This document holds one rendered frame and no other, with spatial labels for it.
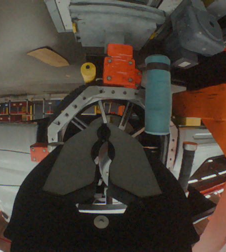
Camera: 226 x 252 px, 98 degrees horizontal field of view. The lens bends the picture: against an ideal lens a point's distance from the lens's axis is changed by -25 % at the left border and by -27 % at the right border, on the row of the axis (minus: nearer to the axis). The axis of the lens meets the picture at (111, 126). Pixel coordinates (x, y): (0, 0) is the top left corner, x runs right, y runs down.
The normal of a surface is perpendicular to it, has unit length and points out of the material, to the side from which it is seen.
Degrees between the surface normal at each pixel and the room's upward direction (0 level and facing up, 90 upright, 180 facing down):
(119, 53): 90
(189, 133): 90
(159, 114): 88
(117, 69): 90
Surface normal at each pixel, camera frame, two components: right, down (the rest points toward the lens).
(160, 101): -0.22, 0.07
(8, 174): 0.11, 0.11
